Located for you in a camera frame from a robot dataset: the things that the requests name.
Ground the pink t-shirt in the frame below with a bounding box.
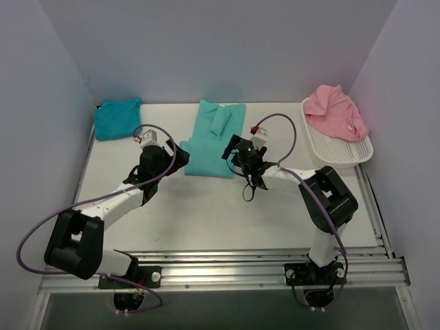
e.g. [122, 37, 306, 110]
[303, 85, 369, 142]

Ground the white perforated plastic basket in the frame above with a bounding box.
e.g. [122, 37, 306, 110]
[302, 114, 373, 169]

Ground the aluminium rail frame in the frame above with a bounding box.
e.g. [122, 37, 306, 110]
[36, 123, 412, 296]

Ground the right black loop cable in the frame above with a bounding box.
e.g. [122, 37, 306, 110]
[226, 161, 257, 203]

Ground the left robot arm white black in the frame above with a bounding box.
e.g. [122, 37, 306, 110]
[44, 142, 190, 288]

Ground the mint green t-shirt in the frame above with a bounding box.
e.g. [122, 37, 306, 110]
[179, 100, 246, 179]

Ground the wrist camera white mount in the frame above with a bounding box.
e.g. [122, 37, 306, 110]
[133, 129, 159, 149]
[250, 126, 268, 149]

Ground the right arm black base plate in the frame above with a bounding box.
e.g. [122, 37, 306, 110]
[284, 262, 346, 286]

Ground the folded teal blue t-shirt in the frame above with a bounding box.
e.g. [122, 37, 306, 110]
[94, 98, 142, 141]

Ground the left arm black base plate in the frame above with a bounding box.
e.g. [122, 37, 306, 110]
[98, 265, 162, 289]

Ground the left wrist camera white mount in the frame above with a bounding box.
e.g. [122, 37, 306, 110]
[133, 129, 159, 149]

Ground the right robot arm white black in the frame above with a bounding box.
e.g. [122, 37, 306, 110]
[222, 134, 358, 284]

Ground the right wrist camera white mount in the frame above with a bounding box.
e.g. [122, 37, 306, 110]
[250, 126, 268, 149]

